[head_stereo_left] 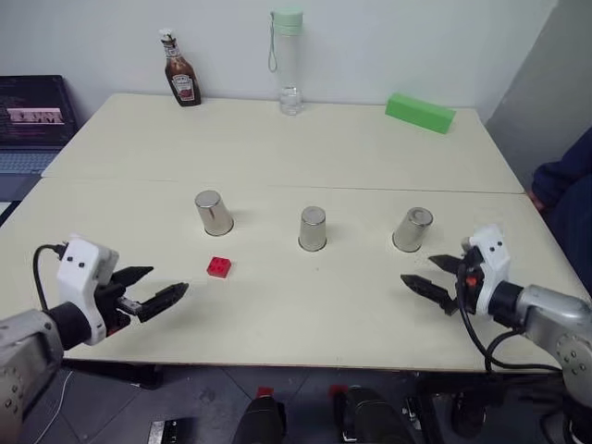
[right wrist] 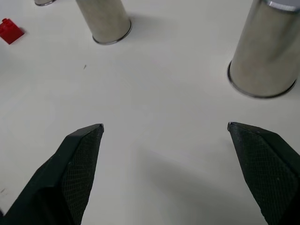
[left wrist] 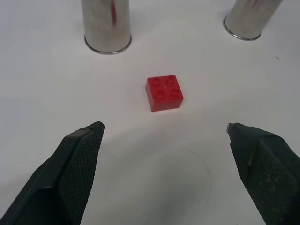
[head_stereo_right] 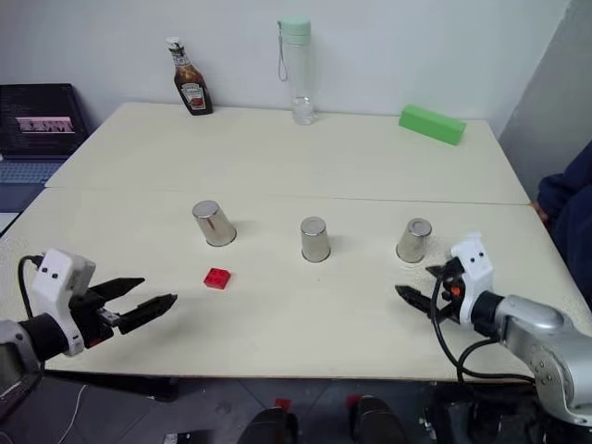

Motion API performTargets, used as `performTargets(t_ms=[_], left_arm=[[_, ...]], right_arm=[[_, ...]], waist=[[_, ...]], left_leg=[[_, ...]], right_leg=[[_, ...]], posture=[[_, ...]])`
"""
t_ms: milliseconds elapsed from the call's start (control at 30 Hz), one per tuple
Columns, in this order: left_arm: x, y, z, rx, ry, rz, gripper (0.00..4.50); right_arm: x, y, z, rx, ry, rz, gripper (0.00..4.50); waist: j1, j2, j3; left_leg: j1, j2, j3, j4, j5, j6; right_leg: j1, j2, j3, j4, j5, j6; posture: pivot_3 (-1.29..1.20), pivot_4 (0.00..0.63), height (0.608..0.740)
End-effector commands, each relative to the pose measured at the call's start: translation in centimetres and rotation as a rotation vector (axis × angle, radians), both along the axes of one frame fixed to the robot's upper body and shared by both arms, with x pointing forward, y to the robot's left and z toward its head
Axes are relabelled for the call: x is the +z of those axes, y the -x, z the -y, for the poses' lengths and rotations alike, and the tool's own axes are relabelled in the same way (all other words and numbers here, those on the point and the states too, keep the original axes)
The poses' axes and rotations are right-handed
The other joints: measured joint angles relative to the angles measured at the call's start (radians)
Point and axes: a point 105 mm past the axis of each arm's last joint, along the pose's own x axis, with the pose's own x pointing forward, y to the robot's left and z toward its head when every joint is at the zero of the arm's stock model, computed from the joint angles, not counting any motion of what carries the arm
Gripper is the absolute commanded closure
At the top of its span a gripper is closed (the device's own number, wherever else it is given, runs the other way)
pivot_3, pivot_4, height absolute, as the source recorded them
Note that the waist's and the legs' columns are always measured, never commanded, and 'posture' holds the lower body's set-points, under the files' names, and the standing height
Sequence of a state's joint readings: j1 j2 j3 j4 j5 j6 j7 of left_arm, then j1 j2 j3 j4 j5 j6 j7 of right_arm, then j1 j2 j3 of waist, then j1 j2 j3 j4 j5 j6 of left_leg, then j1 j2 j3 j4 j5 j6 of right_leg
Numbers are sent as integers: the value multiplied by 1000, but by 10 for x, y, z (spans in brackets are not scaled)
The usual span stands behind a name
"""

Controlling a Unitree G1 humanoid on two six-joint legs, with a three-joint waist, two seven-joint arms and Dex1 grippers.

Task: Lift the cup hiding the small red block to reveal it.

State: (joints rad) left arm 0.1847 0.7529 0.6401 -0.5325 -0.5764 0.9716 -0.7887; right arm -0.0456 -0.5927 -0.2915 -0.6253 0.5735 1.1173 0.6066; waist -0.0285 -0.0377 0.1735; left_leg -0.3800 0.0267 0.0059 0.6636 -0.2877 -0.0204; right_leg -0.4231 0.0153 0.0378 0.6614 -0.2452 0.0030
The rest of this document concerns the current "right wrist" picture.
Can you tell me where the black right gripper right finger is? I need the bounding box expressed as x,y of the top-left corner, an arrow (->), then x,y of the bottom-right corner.
227,121 -> 300,225

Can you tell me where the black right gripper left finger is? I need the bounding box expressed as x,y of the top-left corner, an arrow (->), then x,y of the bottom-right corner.
0,123 -> 105,225

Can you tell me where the silver metal cup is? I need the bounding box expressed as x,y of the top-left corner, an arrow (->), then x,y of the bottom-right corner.
226,0 -> 300,98
34,0 -> 58,6
75,0 -> 133,45

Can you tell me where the red toy brick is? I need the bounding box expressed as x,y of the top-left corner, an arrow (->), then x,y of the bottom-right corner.
0,18 -> 26,45

